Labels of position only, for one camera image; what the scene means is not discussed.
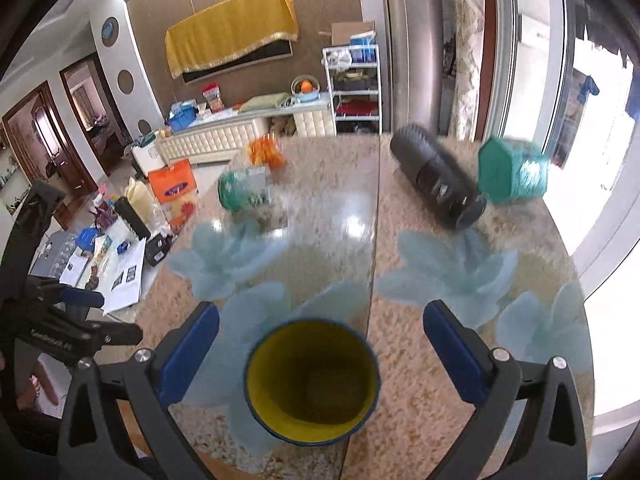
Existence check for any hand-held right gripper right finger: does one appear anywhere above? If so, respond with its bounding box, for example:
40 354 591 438
422 300 588 480

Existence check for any brown wooden door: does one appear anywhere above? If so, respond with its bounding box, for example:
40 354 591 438
1 80 96 196

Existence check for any white paper sheet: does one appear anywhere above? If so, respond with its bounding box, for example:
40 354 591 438
102 236 147 316

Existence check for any person's left hand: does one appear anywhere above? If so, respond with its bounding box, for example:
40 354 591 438
15 347 62 408

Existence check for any blue plastic basket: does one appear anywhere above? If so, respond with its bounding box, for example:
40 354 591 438
167 102 199 134

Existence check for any fruit basket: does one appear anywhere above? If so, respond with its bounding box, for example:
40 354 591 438
292 74 321 104

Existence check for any white shelf rack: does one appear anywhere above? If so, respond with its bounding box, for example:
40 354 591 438
322 45 384 136

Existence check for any green hexagonal container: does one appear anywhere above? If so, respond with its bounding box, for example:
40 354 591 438
477 135 549 206

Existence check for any small blue box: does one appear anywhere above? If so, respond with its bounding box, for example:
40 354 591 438
74 227 101 252

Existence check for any cardboard box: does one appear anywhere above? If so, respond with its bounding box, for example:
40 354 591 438
330 20 376 49

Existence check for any white tufted cabinet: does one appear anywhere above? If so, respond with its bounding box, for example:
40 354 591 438
154 99 337 167

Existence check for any red snack bag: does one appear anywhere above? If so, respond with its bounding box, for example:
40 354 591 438
201 82 224 112

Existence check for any black cylindrical bottle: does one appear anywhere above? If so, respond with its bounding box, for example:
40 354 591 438
389 123 488 231

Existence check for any yellow plastic bag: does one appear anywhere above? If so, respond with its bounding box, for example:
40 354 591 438
123 177 166 231

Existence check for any grey standing air conditioner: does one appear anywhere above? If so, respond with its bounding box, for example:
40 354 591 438
384 0 447 136

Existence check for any green cushion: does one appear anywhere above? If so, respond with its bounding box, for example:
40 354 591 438
238 92 291 112

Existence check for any orange plastic container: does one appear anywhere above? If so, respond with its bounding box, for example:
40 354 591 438
248 135 287 170

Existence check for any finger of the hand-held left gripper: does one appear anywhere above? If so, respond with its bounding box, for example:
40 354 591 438
97 321 144 348
59 284 106 311

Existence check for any patterned curtain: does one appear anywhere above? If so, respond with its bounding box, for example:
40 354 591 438
449 0 490 142

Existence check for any yellow cloth cover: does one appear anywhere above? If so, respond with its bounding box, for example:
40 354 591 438
165 0 300 80

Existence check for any clear jar with green lid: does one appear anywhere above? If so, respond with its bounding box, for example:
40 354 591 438
218 167 275 214

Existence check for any black wall television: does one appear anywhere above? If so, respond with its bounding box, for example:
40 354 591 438
180 40 294 85

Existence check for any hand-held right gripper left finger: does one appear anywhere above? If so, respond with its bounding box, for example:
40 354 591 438
57 301 221 480

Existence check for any blue wrapped pack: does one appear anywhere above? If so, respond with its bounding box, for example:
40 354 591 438
349 32 377 64

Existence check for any blue cup with yellow inside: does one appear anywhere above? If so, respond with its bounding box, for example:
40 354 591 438
243 318 382 447

